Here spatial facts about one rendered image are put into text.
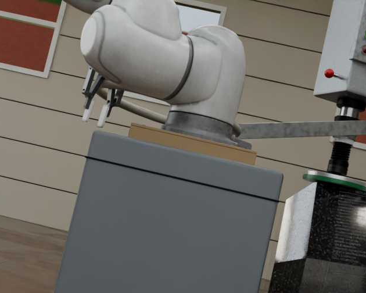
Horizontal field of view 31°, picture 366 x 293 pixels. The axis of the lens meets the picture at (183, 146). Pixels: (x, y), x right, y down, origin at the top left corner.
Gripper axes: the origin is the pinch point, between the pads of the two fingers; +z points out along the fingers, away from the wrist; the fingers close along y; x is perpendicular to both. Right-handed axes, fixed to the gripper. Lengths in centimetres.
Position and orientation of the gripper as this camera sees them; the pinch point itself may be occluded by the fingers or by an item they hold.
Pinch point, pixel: (95, 114)
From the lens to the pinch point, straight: 193.7
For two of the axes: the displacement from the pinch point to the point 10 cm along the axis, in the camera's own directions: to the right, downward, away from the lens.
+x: -5.5, -0.8, 8.3
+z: -3.0, 9.5, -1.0
